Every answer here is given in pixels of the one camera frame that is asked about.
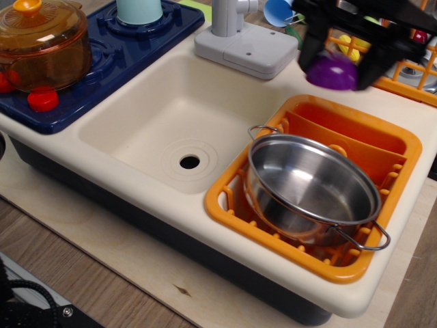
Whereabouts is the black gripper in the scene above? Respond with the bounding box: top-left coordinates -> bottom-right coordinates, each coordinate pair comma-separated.
292,1 -> 436,91

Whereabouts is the purple toy eggplant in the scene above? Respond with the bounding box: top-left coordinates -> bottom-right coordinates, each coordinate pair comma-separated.
306,52 -> 358,91

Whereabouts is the stainless steel pan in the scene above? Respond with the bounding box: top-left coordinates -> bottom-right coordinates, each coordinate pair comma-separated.
244,125 -> 391,251

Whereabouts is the yellow toy corn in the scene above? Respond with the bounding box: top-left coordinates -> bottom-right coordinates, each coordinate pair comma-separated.
338,34 -> 371,62

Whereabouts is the green toy chili pepper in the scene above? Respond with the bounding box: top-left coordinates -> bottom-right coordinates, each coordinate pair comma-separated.
285,25 -> 303,50

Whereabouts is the steel pot lid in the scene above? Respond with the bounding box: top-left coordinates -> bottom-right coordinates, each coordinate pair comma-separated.
385,65 -> 436,94

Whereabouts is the red toy fruit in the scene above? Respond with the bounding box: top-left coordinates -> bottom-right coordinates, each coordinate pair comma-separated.
412,29 -> 428,44

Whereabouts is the blue plastic cup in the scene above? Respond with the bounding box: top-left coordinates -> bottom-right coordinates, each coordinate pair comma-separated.
264,0 -> 296,27

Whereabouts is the grey toy faucet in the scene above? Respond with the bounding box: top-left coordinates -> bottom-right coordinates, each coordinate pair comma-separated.
195,0 -> 298,80

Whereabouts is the light teal cup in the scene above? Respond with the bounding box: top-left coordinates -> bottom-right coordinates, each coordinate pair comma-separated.
116,0 -> 163,25

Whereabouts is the navy blue toy stove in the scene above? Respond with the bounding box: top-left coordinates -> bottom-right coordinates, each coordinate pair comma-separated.
1,1 -> 205,135

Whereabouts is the cream toy sink unit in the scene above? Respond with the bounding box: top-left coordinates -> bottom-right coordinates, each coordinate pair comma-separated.
1,36 -> 436,319

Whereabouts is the light plywood base board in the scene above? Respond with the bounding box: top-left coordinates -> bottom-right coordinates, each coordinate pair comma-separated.
1,143 -> 436,327

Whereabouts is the amber transparent pot with lid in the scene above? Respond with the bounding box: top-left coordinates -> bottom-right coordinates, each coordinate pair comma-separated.
1,1 -> 92,92

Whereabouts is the red stove knob at edge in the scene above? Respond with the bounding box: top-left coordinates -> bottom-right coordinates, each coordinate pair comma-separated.
0,72 -> 16,94

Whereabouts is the orange wire dish rack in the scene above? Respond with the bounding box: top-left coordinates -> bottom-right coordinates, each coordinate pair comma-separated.
324,0 -> 437,108

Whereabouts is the black bracket with screw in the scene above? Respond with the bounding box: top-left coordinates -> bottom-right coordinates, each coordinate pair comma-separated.
57,304 -> 103,328

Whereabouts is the black braided cable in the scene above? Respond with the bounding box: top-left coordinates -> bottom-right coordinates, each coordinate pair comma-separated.
0,262 -> 57,328

